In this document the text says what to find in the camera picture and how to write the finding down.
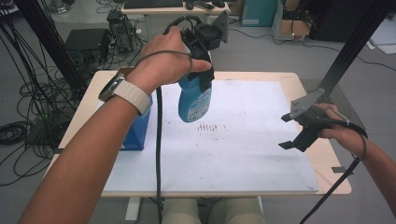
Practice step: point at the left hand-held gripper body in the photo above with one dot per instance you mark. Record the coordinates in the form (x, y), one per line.
(205, 35)

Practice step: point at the person's right hand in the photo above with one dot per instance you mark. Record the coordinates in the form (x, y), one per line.
(345, 133)

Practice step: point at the blue cardboard box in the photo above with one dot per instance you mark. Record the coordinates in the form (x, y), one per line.
(137, 133)

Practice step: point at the person's left hand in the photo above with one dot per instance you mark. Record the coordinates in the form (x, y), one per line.
(165, 62)

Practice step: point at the black tape piece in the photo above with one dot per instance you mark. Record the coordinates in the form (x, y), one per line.
(341, 170)

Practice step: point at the person's leg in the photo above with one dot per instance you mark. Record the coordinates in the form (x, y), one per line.
(239, 213)
(180, 213)

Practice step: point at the blue plastic bottle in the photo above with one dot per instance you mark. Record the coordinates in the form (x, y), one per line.
(193, 102)

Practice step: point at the black metal frame post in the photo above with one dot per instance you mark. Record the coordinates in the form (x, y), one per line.
(49, 40)
(351, 49)

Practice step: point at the black computer mouse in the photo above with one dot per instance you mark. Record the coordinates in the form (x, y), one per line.
(189, 5)

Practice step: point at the open brown cardboard box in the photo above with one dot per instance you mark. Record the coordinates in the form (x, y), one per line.
(294, 26)

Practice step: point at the teal box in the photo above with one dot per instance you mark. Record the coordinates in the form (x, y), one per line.
(258, 12)

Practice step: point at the white board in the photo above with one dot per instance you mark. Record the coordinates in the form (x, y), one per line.
(233, 161)

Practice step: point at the white table leg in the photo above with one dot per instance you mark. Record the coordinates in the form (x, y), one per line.
(132, 208)
(260, 203)

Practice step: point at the person's left leg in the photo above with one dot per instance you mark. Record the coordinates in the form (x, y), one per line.
(180, 213)

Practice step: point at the black keyboard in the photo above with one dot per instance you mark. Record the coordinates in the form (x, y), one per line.
(152, 3)

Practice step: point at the black computer case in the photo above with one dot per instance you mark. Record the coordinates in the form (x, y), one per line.
(87, 40)

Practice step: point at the dark phone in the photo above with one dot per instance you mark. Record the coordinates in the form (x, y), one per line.
(204, 5)

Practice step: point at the person's right leg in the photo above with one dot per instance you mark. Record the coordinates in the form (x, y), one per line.
(239, 213)

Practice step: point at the grey computer tower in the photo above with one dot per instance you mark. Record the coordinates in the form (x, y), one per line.
(123, 29)

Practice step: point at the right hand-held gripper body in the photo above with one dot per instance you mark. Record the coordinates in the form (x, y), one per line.
(308, 107)

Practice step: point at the wristwatch with beige band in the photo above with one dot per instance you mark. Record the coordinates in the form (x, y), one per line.
(134, 95)

